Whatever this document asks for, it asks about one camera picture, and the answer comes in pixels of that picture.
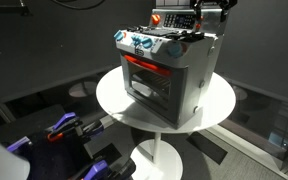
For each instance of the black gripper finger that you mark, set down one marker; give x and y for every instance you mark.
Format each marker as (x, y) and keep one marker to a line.
(225, 6)
(196, 5)

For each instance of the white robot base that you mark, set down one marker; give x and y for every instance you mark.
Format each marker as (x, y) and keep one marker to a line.
(12, 167)

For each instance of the large orange stove knob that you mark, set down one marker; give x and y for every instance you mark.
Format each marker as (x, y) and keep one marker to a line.
(155, 19)

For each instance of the grey toy stove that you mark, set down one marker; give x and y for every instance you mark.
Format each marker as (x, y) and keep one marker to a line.
(177, 97)

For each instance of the blue right knob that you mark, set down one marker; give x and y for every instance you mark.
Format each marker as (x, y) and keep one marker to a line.
(175, 50)

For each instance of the blue knob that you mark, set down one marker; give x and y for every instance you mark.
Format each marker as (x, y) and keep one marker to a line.
(175, 50)
(119, 35)
(147, 42)
(136, 40)

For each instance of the blue far left knob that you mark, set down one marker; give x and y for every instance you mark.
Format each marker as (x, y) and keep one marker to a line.
(119, 35)

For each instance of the white round side table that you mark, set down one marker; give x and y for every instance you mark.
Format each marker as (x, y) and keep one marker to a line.
(156, 159)

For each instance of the upper purple black clamp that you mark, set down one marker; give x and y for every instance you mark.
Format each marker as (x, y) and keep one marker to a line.
(70, 124)

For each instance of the purple black clamp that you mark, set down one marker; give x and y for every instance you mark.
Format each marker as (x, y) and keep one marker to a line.
(100, 170)
(70, 124)

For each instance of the lower purple black clamp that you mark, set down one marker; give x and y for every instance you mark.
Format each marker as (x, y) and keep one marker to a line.
(100, 170)

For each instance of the black perforated mounting board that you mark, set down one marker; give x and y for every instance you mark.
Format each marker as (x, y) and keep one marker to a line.
(60, 159)

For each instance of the orange oven door handle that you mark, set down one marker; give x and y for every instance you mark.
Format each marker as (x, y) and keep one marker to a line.
(148, 66)

